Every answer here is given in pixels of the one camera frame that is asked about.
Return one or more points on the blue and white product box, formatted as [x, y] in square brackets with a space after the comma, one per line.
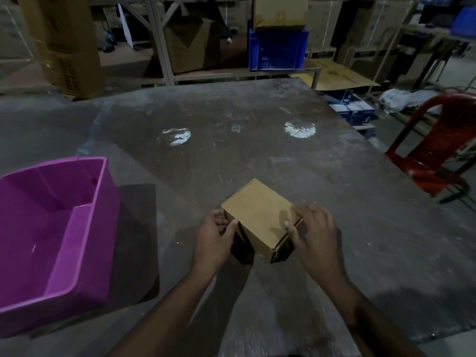
[362, 111]
[340, 111]

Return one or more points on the tall narrow cardboard carton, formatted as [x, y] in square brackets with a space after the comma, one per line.
[63, 44]

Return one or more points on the person's left forearm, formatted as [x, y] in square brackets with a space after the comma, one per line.
[167, 319]

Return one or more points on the person's right hand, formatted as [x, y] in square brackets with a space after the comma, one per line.
[320, 245]

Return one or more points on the white paper sheet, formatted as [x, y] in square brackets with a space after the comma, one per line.
[125, 25]

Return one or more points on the white plastic bag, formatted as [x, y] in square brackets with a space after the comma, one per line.
[405, 98]

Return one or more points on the metal frame table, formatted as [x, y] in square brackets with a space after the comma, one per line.
[409, 31]

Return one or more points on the blue plastic tray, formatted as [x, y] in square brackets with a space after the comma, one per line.
[465, 23]

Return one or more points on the blue plastic crate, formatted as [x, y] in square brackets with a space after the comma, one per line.
[278, 50]

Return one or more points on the person's left hand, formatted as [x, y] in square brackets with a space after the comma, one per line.
[214, 245]

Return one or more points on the pink plastic bin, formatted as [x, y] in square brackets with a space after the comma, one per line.
[48, 241]

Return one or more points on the small dark object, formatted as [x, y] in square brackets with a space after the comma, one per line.
[108, 42]

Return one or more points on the flat cardboard sheet with tape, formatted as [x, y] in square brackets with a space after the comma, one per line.
[280, 11]

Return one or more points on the open brown carton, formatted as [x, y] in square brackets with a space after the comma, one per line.
[191, 46]

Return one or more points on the red plastic chair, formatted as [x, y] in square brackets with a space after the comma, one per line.
[435, 144]

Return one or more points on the grey metal storage rack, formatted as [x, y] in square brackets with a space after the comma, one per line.
[160, 40]

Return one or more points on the dark blue product box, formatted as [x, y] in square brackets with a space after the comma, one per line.
[340, 96]

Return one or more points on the small brown cardboard box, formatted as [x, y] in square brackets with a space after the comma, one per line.
[260, 215]

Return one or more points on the flattened printed cardboard sheet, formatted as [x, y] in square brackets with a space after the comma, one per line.
[336, 76]

